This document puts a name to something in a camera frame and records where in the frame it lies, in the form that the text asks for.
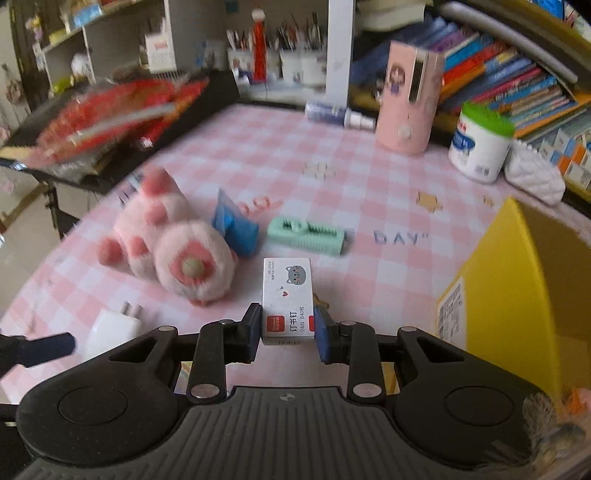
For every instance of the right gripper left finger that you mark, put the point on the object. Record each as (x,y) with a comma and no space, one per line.
(218,344)

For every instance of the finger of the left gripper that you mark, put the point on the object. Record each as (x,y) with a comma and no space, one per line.
(18,350)

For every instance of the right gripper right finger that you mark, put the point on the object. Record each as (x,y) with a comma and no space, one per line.
(355,345)

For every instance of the white staples box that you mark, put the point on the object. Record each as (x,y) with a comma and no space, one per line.
(288,301)

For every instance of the white charger plug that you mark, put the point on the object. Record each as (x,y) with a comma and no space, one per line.
(113,328)

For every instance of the blue plastic packet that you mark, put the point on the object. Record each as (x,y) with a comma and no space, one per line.
(238,231)

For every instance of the mint green stapler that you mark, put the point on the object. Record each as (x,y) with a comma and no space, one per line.
(307,236)

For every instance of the pink plush toy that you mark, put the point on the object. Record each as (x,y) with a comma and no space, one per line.
(157,237)

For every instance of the pink checkered tablecloth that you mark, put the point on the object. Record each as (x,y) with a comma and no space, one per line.
(389,240)

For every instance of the yellow cardboard box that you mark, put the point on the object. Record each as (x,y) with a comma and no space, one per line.
(522,300)

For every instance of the black Yamaha keyboard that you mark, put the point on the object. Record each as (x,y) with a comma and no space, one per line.
(118,161)

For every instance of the pink humidifier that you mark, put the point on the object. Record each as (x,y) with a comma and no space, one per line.
(410,98)

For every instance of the blue spray bottle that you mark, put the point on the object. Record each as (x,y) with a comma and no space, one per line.
(341,116)

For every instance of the white jar green lid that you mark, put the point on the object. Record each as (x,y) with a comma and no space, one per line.
(481,143)

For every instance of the red decorations plastic bag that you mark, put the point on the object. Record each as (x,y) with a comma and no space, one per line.
(91,122)

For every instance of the white quilted pouch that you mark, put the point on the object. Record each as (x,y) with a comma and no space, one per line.
(526,169)

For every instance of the white pen holder cup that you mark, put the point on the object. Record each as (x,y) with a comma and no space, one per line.
(304,67)

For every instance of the white shelf unit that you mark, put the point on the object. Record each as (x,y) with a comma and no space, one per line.
(180,36)

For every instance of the row of books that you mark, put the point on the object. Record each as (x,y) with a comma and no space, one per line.
(478,69)

